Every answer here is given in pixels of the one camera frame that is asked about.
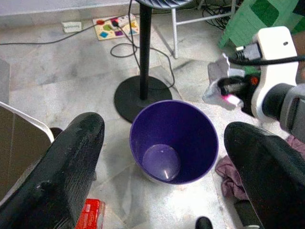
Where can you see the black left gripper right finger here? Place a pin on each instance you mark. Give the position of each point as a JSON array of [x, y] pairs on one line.
[[274, 181]]

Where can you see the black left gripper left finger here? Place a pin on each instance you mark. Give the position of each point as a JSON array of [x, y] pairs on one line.
[[52, 186]]

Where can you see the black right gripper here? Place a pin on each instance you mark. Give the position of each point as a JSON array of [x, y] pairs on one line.
[[246, 88]]

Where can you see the white paper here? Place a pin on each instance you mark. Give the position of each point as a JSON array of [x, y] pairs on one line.
[[215, 69]]

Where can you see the mauve crumpled cloth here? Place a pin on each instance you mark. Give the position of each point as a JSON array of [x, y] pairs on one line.
[[230, 181]]

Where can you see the red printed box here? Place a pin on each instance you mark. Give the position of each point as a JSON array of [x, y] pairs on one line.
[[91, 214]]

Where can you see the white framed brown panel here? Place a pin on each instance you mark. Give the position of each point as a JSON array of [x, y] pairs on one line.
[[21, 143]]

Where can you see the green plastic stool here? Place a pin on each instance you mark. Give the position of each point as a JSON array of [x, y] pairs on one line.
[[245, 26]]

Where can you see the purple waste bin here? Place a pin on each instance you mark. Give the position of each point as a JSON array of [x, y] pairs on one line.
[[174, 133]]

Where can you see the white power strip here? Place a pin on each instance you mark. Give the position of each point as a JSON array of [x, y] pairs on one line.
[[125, 21]]

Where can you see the colourful shape puzzle board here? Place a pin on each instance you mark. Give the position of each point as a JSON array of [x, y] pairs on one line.
[[104, 33]]

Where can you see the white label card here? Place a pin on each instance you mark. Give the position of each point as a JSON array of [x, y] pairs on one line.
[[71, 26]]

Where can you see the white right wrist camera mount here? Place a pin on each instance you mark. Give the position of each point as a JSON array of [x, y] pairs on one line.
[[274, 43]]

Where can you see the white metal rack frame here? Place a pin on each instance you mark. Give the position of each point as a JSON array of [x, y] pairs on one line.
[[175, 31]]

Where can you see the black pedestal fan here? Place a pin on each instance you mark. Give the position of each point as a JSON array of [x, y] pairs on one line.
[[144, 59]]

